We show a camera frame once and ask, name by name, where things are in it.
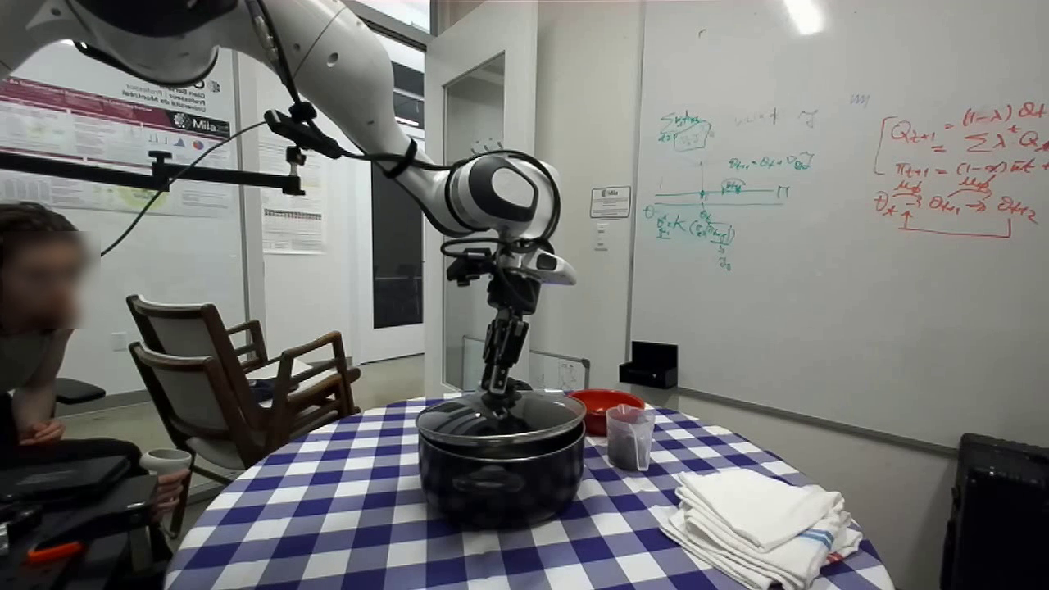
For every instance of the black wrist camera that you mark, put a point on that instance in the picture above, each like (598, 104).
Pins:
(466, 268)

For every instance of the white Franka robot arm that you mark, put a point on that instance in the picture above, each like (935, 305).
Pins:
(328, 76)

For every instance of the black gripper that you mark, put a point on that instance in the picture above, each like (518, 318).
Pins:
(513, 297)

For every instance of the red bowl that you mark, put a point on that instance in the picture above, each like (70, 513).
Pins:
(602, 408)

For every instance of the white folded towel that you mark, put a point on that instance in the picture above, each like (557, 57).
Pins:
(759, 522)

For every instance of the small white wall sign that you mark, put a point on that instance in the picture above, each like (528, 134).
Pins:
(610, 200)

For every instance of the orange clamp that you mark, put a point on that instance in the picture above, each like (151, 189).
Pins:
(54, 551)

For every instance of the wall poster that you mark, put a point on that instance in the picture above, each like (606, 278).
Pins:
(118, 120)

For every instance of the seated person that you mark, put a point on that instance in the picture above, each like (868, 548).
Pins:
(33, 282)

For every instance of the black speaker box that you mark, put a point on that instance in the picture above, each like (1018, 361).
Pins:
(1002, 513)

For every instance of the clear plastic cup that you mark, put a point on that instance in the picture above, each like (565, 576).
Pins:
(629, 441)

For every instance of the black camera on boom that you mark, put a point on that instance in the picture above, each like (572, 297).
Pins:
(298, 129)

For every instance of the black cooking pot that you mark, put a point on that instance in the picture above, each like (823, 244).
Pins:
(499, 481)

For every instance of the blue white checkered tablecloth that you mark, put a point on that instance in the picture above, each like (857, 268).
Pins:
(350, 504)

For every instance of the black equipment cart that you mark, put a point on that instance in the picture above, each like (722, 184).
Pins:
(77, 513)

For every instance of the whiteboard with writing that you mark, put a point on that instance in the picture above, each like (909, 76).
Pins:
(832, 273)

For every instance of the black eraser holder box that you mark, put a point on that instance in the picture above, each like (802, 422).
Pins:
(649, 366)

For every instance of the dark wooden armchair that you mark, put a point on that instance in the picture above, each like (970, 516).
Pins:
(197, 406)
(182, 325)

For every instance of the black boom rod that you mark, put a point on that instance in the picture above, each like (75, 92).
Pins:
(87, 170)

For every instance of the black office chair armrest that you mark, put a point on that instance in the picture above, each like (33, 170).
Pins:
(79, 389)

